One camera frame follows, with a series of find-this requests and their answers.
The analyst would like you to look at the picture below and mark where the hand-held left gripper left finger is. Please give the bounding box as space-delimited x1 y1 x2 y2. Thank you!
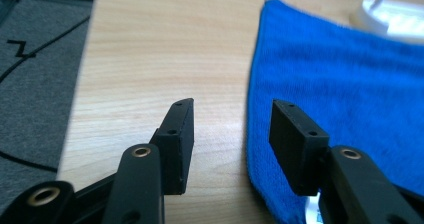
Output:
101 97 195 224

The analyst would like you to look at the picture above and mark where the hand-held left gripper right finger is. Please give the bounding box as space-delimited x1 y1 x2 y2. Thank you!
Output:
268 99 424 224

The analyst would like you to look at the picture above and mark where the blue cloth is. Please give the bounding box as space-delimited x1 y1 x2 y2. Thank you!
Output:
245 0 424 224

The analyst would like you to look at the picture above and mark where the white lamp base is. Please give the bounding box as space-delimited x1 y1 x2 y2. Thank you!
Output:
349 0 424 42

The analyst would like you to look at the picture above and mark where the black cable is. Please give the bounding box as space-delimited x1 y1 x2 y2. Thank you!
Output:
0 15 92 84

